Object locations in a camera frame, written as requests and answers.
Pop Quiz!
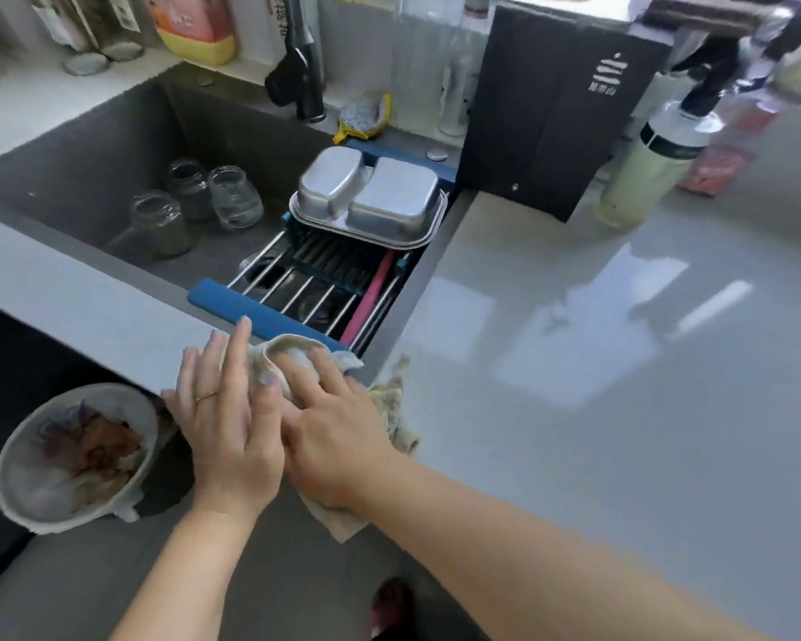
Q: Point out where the person's left hand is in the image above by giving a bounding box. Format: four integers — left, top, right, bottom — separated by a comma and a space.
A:
162, 316, 286, 523

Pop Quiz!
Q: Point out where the person's right hand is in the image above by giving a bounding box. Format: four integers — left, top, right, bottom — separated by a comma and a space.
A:
277, 345, 403, 512

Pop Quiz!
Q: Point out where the beige dish cloth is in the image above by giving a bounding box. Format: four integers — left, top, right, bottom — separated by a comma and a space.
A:
220, 333, 421, 545

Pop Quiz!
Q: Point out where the person's left forearm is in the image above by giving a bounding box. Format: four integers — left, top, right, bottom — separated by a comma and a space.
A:
109, 497, 284, 641

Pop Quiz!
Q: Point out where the person's right forearm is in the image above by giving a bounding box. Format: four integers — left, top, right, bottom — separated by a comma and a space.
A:
364, 454, 778, 641

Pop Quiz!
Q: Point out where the blue sink drying rack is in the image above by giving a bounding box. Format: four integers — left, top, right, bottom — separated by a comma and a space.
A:
187, 136, 459, 357

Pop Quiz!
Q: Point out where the metal sink drain strainer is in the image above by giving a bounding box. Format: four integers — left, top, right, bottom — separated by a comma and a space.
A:
238, 250, 289, 282

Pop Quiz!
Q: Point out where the pink stick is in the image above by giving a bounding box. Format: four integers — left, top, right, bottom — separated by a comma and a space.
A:
339, 249, 399, 348

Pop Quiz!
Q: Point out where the clear glass jar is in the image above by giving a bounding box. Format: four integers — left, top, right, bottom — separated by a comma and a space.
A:
166, 158, 213, 221
128, 191, 194, 256
208, 165, 265, 230

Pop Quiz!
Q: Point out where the stainless steel tray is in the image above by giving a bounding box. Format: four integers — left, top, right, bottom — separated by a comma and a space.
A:
288, 188, 450, 252

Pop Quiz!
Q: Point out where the red slipper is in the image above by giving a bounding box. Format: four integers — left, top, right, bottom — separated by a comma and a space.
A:
370, 577, 419, 641

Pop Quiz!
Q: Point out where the stainless steel food container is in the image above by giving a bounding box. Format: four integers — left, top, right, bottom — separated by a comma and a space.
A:
298, 146, 375, 221
347, 156, 441, 234

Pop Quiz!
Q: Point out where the dark grey kitchen sink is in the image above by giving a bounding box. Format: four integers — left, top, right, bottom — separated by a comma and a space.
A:
0, 61, 476, 389

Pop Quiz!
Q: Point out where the yellow scrub sponge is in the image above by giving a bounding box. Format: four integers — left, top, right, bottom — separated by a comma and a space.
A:
332, 92, 393, 146

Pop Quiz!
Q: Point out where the black kitchen faucet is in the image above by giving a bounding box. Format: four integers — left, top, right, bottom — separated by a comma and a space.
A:
264, 0, 328, 125

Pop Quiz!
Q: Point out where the yellow detergent bottle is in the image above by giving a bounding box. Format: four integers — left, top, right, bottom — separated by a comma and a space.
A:
143, 0, 239, 67

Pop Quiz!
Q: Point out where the clear plastic bottle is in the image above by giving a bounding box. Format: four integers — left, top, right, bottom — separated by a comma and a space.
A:
438, 0, 492, 138

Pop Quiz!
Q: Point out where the black box appliance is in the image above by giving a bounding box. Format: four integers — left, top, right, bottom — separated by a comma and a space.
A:
454, 4, 672, 224

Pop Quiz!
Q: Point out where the pale green spray bottle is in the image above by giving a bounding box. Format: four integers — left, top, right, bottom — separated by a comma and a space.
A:
593, 52, 743, 231

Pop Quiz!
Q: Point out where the red transparent bottle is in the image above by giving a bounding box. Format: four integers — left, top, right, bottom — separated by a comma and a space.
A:
677, 100, 778, 198

